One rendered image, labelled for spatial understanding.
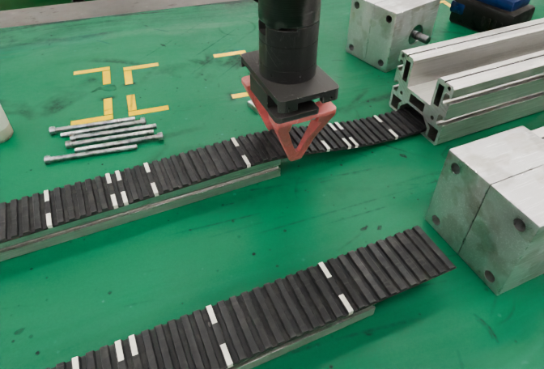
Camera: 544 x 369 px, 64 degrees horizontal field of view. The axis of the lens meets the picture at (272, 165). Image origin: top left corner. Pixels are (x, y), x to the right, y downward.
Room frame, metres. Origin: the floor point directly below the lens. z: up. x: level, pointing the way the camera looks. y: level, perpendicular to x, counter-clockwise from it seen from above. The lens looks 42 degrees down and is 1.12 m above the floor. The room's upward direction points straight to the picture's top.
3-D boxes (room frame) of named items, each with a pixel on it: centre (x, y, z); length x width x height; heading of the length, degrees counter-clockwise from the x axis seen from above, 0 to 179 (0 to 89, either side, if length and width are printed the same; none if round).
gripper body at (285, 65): (0.39, -0.02, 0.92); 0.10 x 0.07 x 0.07; 24
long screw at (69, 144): (0.43, 0.20, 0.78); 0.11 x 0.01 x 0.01; 106
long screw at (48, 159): (0.40, 0.22, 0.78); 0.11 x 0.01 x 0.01; 105
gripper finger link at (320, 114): (0.38, -0.02, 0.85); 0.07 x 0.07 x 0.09; 24
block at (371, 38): (0.66, -0.20, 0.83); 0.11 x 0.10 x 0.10; 37
